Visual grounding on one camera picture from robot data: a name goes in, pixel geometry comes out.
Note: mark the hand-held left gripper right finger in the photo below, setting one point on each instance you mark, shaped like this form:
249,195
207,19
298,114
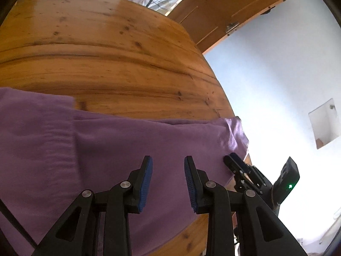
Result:
190,184

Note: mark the wooden door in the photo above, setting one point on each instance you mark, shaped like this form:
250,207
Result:
226,5

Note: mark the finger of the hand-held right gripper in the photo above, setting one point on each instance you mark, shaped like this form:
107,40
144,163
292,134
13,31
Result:
237,165

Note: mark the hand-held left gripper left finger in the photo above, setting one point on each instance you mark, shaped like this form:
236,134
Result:
145,184

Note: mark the purple fleece garment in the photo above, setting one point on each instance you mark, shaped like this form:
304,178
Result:
106,152

